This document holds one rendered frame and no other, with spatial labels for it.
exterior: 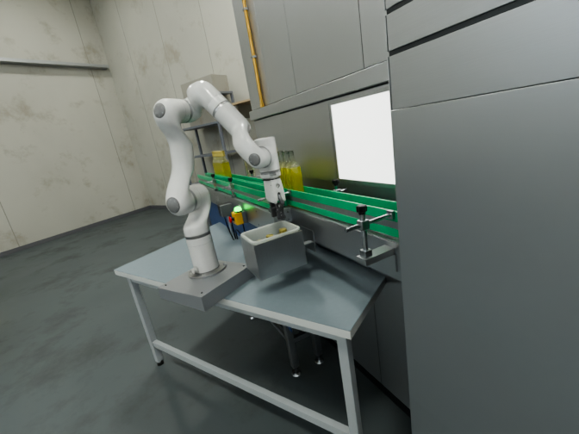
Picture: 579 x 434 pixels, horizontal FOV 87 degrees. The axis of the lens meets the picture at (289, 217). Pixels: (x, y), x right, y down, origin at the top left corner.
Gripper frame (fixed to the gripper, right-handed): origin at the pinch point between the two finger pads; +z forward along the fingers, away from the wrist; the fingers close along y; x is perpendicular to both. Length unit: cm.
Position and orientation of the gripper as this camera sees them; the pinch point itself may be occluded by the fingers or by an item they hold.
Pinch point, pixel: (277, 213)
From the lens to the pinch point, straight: 128.7
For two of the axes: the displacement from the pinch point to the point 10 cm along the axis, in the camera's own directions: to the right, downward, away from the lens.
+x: -8.7, 2.7, -4.2
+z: 1.6, 9.5, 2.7
